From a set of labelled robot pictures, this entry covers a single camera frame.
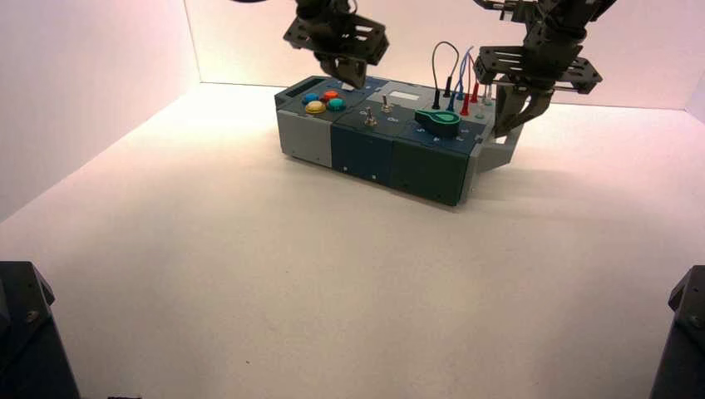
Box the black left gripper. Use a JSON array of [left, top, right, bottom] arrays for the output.
[[283, 14, 390, 91]]

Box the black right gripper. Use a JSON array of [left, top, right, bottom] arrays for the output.
[[474, 45, 603, 138]]

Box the grey and teal control box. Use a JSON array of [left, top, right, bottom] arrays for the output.
[[274, 74, 525, 208]]

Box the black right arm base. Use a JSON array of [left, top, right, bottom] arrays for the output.
[[649, 265, 705, 399]]

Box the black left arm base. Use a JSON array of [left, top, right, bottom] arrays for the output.
[[0, 261, 81, 399]]

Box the green rotary knob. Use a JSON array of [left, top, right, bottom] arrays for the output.
[[414, 109, 462, 139]]

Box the red jumper wire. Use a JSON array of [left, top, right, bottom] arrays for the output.
[[460, 55, 479, 116]]

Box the blue jumper wire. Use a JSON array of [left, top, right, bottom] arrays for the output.
[[446, 47, 475, 113]]

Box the black jumper wire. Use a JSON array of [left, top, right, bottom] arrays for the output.
[[431, 41, 460, 110]]

